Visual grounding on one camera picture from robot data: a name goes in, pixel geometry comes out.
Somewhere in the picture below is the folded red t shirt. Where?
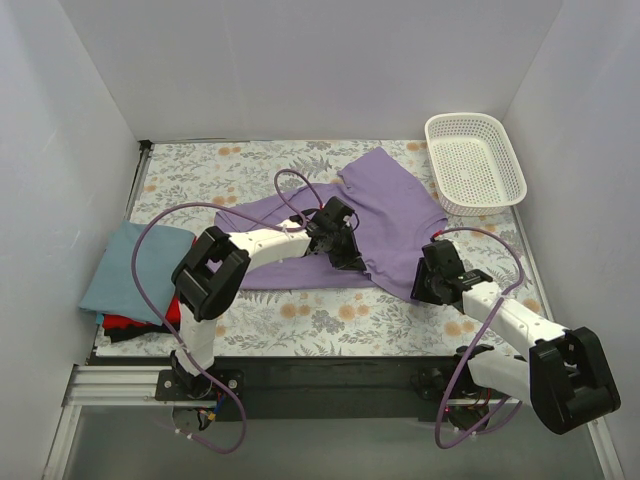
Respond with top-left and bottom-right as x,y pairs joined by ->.
100,297 -> 181,329

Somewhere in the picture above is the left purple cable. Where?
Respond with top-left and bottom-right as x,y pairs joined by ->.
130,169 -> 331,455

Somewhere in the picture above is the white plastic perforated basket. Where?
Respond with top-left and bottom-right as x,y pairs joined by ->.
424,112 -> 528,217

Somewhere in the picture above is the folded teal t shirt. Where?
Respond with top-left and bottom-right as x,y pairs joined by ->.
79,221 -> 195,320

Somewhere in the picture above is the folded black t shirt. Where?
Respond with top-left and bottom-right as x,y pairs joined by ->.
102,320 -> 167,343

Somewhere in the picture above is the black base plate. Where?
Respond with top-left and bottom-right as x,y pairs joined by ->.
154,355 -> 506,422

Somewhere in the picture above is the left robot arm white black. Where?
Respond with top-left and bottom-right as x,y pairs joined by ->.
171,197 -> 365,400

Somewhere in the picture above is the purple t shirt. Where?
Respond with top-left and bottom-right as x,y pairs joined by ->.
242,147 -> 447,301

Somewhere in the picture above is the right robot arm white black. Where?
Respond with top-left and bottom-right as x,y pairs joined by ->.
411,239 -> 621,435

